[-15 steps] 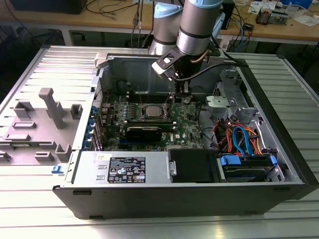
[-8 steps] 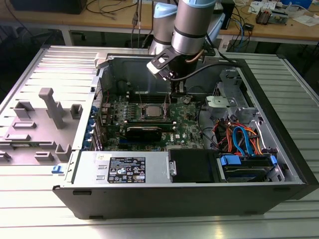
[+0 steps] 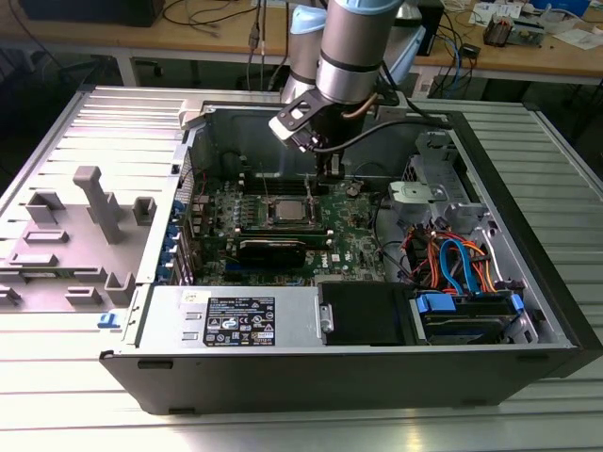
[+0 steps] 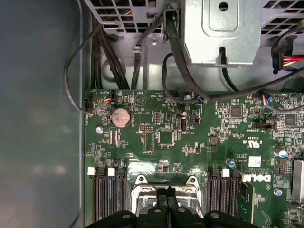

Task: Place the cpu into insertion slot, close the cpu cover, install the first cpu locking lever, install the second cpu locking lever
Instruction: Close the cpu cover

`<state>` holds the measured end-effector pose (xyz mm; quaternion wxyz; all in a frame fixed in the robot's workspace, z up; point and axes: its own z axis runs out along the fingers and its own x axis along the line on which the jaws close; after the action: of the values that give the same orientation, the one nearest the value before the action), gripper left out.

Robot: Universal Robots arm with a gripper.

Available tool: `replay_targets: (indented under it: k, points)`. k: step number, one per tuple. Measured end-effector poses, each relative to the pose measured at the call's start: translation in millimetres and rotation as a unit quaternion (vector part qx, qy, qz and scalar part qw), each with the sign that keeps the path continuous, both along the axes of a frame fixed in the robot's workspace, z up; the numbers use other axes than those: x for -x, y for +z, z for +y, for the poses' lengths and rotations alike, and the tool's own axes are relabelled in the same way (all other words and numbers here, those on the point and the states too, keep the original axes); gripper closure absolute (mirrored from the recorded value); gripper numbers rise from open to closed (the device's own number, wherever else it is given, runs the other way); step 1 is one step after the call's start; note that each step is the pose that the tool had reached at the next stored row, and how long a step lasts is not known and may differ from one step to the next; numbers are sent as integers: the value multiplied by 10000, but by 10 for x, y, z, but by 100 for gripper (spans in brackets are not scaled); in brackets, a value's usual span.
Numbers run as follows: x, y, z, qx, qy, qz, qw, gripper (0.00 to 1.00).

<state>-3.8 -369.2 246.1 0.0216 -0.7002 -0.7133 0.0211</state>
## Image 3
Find CPU socket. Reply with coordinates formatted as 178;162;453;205
262;191;323;232

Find CPU cooler heatsink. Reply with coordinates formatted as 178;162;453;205
483;12;515;47

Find green motherboard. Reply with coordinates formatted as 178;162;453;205
187;181;395;287

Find green RAM stick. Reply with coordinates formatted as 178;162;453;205
238;226;332;251

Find black graphics card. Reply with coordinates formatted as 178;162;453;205
234;236;310;270

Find silver disk bay cage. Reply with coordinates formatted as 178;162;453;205
404;129;503;246

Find white paper card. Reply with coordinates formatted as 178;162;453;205
470;2;498;24

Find wooden desk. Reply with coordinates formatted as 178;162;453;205
0;0;291;89
409;0;603;103

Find hard disk with blue carrier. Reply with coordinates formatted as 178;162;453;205
408;289;528;347

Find grey parts rack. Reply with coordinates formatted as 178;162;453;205
0;165;159;313

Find white paper sheet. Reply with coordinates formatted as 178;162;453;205
553;27;603;51

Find silver power supply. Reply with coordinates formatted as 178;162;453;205
122;284;322;352

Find black and silver PC case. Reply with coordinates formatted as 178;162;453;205
97;96;603;416

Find black box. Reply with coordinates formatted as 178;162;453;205
18;0;166;28

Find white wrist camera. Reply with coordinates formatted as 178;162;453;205
268;89;327;153

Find black camera cable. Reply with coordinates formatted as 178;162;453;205
311;117;452;154

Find silver metal bracket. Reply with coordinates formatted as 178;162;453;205
387;181;448;217

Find hanging USB cable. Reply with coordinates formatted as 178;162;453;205
248;0;268;93

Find thin red wire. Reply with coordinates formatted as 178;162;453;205
181;165;209;198

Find orange power wires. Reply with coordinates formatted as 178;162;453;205
404;224;500;296

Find blue SATA cable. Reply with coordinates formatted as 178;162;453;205
439;237;484;297

